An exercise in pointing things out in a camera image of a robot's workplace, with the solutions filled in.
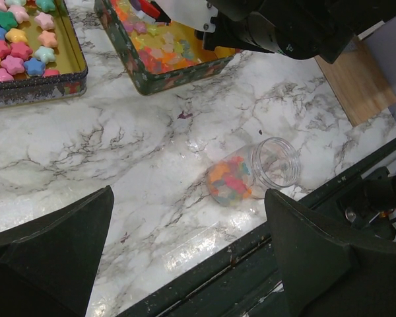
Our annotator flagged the black mounting rail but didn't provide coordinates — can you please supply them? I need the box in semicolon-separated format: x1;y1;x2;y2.
121;139;396;316

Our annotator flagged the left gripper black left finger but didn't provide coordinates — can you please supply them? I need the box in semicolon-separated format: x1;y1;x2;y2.
0;186;114;316

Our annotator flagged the tin of gummy candies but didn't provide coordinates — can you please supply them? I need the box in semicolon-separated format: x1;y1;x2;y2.
94;1;237;96

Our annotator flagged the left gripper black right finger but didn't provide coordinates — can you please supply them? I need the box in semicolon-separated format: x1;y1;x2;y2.
265;190;396;316

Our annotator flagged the tin of paper stars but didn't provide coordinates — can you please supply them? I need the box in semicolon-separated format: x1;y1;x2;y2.
0;1;88;108

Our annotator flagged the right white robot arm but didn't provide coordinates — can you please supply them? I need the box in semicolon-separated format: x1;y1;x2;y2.
195;0;396;64

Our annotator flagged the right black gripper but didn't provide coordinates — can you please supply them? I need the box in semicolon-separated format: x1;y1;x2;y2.
203;1;304;59

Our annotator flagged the wooden board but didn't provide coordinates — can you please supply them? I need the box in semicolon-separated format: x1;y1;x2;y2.
315;38;396;127

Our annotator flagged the clear glass jar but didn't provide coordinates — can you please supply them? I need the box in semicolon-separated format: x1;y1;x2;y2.
206;137;301;206

